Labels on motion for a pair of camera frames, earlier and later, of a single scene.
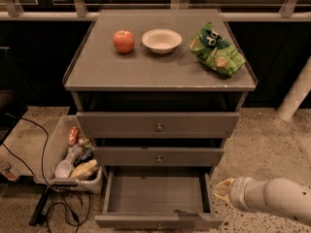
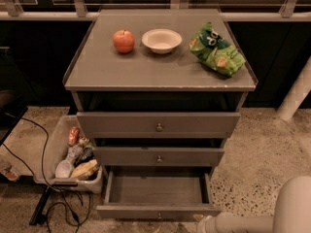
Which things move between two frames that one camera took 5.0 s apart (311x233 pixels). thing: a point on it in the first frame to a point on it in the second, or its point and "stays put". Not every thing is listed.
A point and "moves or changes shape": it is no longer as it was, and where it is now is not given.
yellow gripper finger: [222, 190] to [198, 216]
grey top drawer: [156, 124] stays put
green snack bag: [215, 52] stays put
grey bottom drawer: [157, 200] moves or changes shape
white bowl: [161, 41] stays put
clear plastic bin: [72, 161] stays put
